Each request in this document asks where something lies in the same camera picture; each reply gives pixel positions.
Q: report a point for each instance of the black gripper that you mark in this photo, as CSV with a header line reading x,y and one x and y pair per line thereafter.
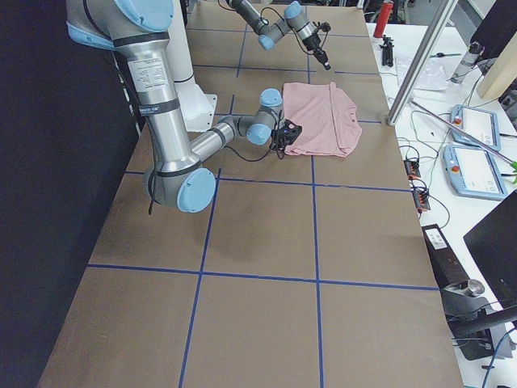
x,y
314,45
278,141

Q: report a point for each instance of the pink Snoopy t-shirt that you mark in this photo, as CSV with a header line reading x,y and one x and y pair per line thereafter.
x,y
327,116

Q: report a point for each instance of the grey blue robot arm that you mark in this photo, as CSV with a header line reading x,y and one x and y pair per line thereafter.
x,y
139,31
271,27

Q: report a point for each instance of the black folded tripod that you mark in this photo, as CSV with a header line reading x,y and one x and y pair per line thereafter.
x,y
387,51

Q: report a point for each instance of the red bottle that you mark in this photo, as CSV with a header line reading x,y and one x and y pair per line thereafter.
x,y
383,18

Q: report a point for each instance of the clear plastic bag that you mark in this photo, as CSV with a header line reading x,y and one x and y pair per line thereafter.
x,y
431,78

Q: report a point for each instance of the orange black usb hub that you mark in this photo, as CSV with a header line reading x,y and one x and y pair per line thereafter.
x,y
421,199
412,168

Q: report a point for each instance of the far blue teach pendant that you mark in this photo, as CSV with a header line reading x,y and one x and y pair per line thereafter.
x,y
481,124

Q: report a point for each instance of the blue teach pendant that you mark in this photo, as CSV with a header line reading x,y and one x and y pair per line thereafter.
x,y
481,124
472,172

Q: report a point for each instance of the near blue teach pendant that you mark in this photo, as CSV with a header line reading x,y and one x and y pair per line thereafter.
x,y
472,172

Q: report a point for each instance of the black power adapter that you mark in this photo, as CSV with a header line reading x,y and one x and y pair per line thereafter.
x,y
447,268

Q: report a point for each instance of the silver reacher grabber stick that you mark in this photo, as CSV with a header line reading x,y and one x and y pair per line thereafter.
x,y
462,133

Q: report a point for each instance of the black monitor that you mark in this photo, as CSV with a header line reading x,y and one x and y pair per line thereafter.
x,y
492,245

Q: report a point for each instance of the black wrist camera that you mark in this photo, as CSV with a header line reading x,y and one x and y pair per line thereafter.
x,y
294,131
321,26

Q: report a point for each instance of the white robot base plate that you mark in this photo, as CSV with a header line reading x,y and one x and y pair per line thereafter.
x,y
198,108

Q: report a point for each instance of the aluminium frame post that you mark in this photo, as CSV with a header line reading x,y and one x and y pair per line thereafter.
x,y
430,37

